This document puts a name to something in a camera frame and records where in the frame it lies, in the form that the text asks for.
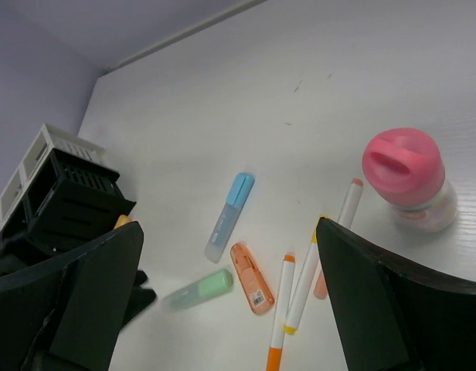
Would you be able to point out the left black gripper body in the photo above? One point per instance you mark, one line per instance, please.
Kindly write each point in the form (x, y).
(139, 298)

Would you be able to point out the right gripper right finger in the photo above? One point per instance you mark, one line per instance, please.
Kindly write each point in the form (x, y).
(393, 313)

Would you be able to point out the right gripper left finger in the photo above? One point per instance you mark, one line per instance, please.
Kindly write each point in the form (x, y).
(70, 308)

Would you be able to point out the yellow orange highlighter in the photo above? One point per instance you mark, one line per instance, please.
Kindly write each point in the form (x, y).
(122, 220)

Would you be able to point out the blue highlighter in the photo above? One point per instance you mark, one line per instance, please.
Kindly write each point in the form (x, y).
(235, 201)

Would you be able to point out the green highlighter centre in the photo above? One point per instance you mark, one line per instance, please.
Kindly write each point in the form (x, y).
(207, 288)

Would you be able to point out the yellow tipped white marker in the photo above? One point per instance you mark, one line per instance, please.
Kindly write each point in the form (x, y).
(303, 287)

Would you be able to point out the black slotted organizer box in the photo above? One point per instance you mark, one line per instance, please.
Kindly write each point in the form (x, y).
(70, 202)

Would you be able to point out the orange tipped white marker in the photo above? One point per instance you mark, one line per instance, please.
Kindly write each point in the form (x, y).
(280, 313)

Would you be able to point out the white slotted organizer box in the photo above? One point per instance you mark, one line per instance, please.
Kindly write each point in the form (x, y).
(48, 138)

